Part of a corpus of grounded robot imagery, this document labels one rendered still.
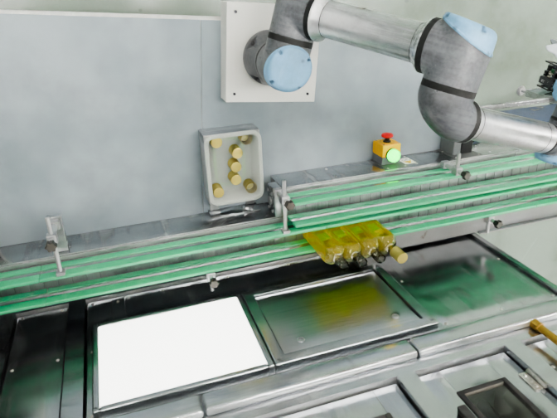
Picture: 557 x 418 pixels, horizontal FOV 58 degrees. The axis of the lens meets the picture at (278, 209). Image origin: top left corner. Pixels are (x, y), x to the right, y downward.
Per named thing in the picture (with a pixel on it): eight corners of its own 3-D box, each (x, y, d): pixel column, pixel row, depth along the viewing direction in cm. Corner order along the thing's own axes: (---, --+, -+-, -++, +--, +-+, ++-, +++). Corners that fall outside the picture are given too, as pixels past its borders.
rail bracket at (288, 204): (273, 223, 159) (287, 240, 149) (271, 173, 152) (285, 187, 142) (283, 221, 160) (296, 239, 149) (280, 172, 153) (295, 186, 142)
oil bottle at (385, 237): (350, 228, 170) (381, 257, 152) (351, 212, 168) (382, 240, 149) (365, 225, 172) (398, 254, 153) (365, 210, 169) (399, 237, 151)
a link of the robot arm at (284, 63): (250, 80, 136) (262, 90, 124) (263, 28, 131) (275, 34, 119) (292, 89, 140) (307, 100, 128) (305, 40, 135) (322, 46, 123)
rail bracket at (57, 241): (55, 247, 150) (50, 286, 131) (42, 195, 143) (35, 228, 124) (72, 244, 151) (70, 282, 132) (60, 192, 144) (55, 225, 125)
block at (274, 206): (266, 210, 165) (273, 218, 159) (264, 182, 161) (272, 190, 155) (277, 207, 166) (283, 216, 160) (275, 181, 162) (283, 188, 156)
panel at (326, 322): (94, 332, 143) (94, 422, 114) (92, 323, 142) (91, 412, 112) (377, 270, 168) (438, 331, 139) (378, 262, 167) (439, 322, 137)
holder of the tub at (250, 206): (206, 211, 165) (211, 221, 158) (198, 129, 154) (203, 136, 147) (257, 202, 170) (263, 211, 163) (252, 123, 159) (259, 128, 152)
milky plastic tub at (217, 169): (205, 196, 163) (210, 207, 155) (197, 128, 153) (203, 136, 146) (257, 188, 167) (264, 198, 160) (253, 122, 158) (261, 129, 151)
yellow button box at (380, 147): (371, 158, 178) (381, 165, 171) (372, 138, 175) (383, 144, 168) (389, 156, 180) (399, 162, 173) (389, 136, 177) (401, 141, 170)
